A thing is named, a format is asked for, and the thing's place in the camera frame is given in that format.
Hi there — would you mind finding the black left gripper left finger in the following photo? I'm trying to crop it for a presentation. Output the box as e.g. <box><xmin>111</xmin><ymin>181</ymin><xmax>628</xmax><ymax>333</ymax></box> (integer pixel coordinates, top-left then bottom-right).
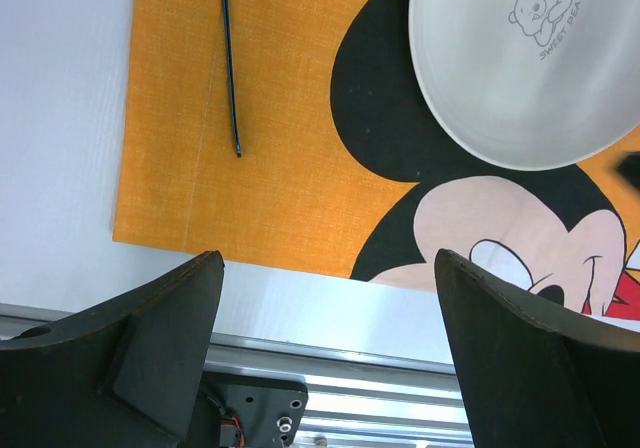
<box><xmin>1</xmin><ymin>251</ymin><xmax>224</xmax><ymax>447</ymax></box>

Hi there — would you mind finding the cream ceramic plate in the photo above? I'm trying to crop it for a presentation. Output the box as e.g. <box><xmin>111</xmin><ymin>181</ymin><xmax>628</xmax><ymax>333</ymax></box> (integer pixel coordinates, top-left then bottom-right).
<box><xmin>408</xmin><ymin>0</ymin><xmax>639</xmax><ymax>171</ymax></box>

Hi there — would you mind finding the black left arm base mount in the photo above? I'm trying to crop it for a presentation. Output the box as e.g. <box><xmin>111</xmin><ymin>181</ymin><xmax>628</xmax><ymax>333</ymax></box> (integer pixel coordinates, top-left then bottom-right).
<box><xmin>179</xmin><ymin>372</ymin><xmax>308</xmax><ymax>447</ymax></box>

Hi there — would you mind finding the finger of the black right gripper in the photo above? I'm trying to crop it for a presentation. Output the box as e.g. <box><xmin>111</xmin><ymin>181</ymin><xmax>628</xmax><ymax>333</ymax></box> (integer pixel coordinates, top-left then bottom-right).
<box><xmin>615</xmin><ymin>151</ymin><xmax>640</xmax><ymax>191</ymax></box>

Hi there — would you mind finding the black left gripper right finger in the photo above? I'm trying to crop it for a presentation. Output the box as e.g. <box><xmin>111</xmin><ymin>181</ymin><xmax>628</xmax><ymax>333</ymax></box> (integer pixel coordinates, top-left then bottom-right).
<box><xmin>434</xmin><ymin>249</ymin><xmax>639</xmax><ymax>447</ymax></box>

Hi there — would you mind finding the orange Mickey Mouse placemat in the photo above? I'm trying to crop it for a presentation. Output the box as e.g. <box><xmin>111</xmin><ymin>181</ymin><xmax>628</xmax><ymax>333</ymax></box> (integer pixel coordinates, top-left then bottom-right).
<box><xmin>114</xmin><ymin>0</ymin><xmax>639</xmax><ymax>320</ymax></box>

